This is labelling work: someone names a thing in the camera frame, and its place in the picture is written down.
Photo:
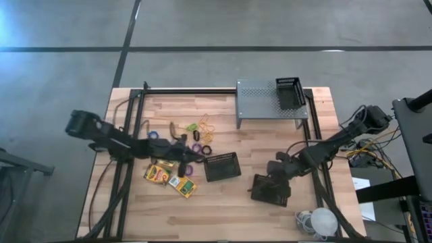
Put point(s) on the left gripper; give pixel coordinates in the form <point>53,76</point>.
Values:
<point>165,149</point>

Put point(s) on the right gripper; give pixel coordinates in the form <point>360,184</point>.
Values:
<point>283,168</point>

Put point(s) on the yellow rubber band pile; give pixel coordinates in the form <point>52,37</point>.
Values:
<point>206,136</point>

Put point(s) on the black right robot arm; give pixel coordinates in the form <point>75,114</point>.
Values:
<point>337,141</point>

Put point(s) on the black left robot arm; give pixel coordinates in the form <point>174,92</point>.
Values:
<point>108,135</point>

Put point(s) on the white dome lamp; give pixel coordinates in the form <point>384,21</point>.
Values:
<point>324,221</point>

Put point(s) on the grey metal cart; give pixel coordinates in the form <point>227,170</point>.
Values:
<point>415,145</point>

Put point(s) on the black plastic mesh basket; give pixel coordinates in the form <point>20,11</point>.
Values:
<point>290,96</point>
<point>222,167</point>
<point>261,199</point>

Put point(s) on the black flat bar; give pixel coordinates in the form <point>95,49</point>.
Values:
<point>388,189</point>

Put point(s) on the grey metal stand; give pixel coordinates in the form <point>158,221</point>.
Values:
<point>23,162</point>

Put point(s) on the backlit keyboard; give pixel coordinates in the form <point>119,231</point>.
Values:
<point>426,219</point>

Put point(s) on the black pole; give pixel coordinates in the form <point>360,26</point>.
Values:
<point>420,101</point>

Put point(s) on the grey perforated metal shelf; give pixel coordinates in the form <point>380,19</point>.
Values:
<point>256,101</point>

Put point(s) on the white paper sheet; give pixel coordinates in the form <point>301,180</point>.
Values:
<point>361,184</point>

